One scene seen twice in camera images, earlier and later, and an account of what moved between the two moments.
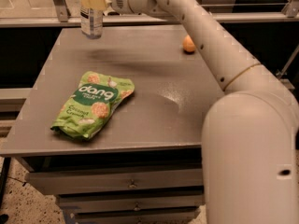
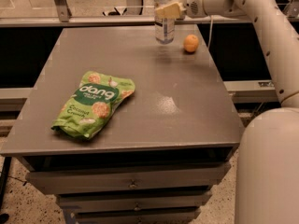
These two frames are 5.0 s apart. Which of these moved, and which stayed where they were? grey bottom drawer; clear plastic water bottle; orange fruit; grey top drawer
Moved: clear plastic water bottle
Stayed: grey bottom drawer; orange fruit; grey top drawer
